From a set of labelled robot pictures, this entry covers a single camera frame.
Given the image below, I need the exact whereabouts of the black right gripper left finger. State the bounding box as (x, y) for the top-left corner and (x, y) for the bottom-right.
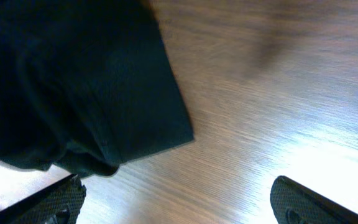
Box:
(0, 174), (86, 224)

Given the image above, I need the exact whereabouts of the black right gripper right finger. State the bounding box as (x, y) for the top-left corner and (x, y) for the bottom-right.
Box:
(270, 175), (358, 224)

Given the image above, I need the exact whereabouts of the black t-shirt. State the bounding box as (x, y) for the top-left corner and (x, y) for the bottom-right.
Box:
(0, 0), (194, 177)

